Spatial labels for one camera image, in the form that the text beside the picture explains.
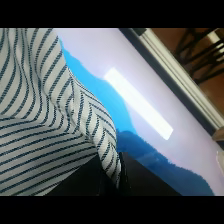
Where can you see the silver frame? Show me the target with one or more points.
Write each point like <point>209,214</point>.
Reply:
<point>180,76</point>

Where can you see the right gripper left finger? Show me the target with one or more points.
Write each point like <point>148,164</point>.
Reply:
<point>90,181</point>

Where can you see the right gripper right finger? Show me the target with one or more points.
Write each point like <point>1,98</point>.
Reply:
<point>140,180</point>

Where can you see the blue white striped shirt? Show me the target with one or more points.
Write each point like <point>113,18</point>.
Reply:
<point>40,116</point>

